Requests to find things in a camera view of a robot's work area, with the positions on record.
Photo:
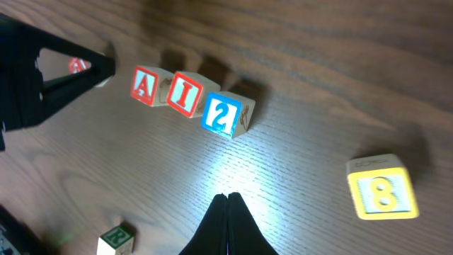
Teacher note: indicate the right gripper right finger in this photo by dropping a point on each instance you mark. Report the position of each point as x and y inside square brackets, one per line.
[244, 236]

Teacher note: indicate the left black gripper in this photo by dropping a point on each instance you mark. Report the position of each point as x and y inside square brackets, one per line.
[22, 82]

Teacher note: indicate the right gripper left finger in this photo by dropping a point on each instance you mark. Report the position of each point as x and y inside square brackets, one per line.
[210, 237]

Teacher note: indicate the red letter A block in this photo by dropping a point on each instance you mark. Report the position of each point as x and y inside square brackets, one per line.
[150, 85]

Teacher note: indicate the red letter I block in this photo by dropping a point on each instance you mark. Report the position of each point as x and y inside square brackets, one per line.
[188, 93]

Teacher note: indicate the blue number 2 block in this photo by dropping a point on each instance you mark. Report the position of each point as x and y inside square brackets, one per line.
[227, 114]

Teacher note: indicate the red letter E block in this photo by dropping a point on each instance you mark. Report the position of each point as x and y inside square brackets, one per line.
[77, 65]

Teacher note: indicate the plain white block right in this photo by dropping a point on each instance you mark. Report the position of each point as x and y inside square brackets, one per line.
[117, 241]

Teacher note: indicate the yellow top block right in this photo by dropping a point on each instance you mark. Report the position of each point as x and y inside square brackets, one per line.
[381, 188]

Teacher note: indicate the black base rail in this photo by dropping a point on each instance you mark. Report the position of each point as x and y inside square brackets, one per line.
[16, 238]

